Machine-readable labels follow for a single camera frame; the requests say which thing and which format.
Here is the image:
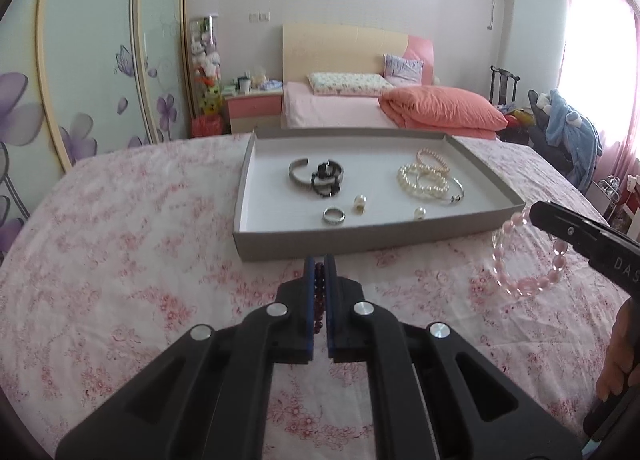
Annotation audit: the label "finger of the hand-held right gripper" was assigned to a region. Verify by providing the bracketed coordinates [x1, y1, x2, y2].
[530, 200, 608, 263]

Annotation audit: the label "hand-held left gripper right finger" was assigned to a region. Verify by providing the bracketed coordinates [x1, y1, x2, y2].
[324, 253, 583, 460]

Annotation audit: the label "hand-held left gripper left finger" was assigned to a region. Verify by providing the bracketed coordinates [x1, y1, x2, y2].
[55, 256, 317, 460]

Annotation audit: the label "dark red bead bracelet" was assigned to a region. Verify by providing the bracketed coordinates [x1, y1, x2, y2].
[314, 263, 328, 336]

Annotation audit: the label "large pink bead bracelet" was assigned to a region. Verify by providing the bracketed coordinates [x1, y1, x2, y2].
[491, 205, 568, 298]

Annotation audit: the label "grey cardboard tray box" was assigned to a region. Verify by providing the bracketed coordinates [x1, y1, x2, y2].
[232, 127, 526, 261]

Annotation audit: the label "black bead bracelet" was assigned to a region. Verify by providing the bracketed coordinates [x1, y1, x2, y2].
[310, 159, 346, 198]

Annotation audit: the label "white pearl bracelet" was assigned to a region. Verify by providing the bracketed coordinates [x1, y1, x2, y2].
[397, 163, 451, 200]

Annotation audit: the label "small pink pearl bracelet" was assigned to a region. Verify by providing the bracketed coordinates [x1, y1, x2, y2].
[415, 147, 451, 176]

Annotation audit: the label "person's right hand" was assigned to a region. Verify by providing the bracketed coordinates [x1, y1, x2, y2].
[595, 297, 640, 403]

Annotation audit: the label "blue plush garment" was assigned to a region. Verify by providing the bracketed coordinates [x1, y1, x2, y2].
[542, 89, 601, 193]

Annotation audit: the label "thin silver bangle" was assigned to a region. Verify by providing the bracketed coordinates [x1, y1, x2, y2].
[435, 175, 466, 206]

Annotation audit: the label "colourful toys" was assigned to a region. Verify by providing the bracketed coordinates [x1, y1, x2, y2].
[505, 108, 533, 131]

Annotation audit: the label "black wooden chair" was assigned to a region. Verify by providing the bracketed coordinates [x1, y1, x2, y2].
[490, 65, 521, 106]

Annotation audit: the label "pink curtain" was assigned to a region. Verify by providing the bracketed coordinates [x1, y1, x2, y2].
[557, 0, 640, 191]

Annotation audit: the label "orange folded duvet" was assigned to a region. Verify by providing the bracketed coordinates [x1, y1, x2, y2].
[378, 85, 509, 141]

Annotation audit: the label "plain pink bed sheet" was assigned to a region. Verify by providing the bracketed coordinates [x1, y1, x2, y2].
[280, 81, 401, 130]

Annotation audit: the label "pink and white nightstand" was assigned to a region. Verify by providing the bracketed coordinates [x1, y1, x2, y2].
[222, 85, 285, 135]

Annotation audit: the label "pink floral bedsheet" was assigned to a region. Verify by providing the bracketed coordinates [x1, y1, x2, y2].
[0, 133, 640, 460]

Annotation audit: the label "red bag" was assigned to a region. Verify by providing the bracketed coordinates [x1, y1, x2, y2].
[191, 114, 222, 138]

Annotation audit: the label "floral white pillow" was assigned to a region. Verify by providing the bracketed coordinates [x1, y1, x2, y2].
[306, 72, 393, 97]

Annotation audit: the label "lilac printed pillow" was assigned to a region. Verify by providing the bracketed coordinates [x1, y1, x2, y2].
[383, 54, 423, 86]

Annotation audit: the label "cream and pink headboard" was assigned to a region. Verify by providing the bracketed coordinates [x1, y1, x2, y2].
[282, 24, 435, 86]

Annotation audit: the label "clear tube of plush toys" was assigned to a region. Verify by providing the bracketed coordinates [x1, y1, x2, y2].
[192, 15, 223, 116]

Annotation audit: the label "floral sliding wardrobe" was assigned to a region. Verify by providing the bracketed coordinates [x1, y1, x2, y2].
[0, 0, 201, 251]

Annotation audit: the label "wide silver cuff bracelet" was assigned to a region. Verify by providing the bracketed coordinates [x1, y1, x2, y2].
[288, 157, 313, 187]

